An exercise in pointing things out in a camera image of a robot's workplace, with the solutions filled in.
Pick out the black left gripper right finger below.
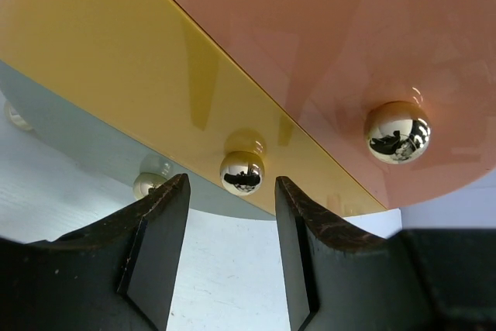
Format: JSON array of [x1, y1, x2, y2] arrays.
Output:
[[275, 177, 495, 330]]

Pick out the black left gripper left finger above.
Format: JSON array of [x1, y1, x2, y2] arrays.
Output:
[[1, 174, 191, 330]]

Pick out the orange top drawer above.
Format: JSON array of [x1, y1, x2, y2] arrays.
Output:
[[175, 0, 495, 208]]

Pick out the yellow drawer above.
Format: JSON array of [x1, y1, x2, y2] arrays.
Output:
[[1, 0, 384, 216]]

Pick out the grey-green bottom drawer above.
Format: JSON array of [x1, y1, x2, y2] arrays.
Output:
[[1, 63, 274, 221]]

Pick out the cream round drawer cabinet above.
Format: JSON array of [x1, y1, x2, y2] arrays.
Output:
[[4, 101, 33, 132]]

